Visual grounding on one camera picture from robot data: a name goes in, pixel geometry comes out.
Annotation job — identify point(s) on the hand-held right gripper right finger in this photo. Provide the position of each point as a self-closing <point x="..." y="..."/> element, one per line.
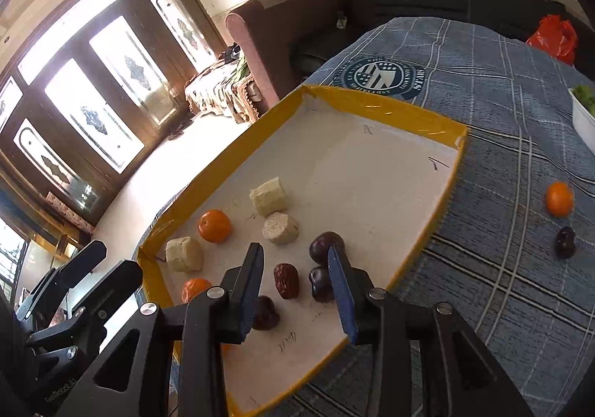
<point x="341" y="296"/>

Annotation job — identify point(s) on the red jujube date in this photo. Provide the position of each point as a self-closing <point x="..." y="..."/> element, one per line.
<point x="286" y="280"/>

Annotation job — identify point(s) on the mandarin orange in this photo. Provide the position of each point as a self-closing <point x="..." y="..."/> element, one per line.
<point x="214" y="225"/>
<point x="195" y="288"/>
<point x="559" y="198"/>

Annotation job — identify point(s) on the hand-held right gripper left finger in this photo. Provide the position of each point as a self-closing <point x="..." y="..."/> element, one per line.
<point x="248" y="301"/>

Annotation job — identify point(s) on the red plastic bag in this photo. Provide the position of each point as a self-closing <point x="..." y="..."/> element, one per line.
<point x="553" y="38"/>

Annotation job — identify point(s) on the wooden glass door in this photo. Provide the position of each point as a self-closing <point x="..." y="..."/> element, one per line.
<point x="116" y="73"/>

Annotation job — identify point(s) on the green leafy vegetables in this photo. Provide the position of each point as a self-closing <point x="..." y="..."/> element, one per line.
<point x="586" y="96"/>

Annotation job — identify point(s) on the dark purple plum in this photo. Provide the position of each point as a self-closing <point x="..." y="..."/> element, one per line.
<point x="266" y="314"/>
<point x="565" y="241"/>
<point x="324" y="244"/>
<point x="320" y="284"/>

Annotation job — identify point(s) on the floral cloth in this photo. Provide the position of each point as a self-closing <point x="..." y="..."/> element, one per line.
<point x="69" y="212"/>

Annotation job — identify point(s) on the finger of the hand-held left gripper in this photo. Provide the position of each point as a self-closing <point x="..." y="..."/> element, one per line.
<point x="107" y="287"/>
<point x="69" y="273"/>

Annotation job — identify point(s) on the white plastic basin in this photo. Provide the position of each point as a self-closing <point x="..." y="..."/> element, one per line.
<point x="584" y="122"/>

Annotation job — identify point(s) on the blue plaid blanket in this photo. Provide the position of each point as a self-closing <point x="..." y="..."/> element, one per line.
<point x="488" y="143"/>

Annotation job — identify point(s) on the patterned cloth side table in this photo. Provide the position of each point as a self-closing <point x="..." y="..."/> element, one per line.
<point x="218" y="89"/>

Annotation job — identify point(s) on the yellow cardboard box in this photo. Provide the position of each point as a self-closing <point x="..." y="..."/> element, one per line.
<point x="372" y="175"/>

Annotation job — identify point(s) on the brown armchair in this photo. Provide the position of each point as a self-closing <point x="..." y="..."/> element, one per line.
<point x="279" y="26"/>

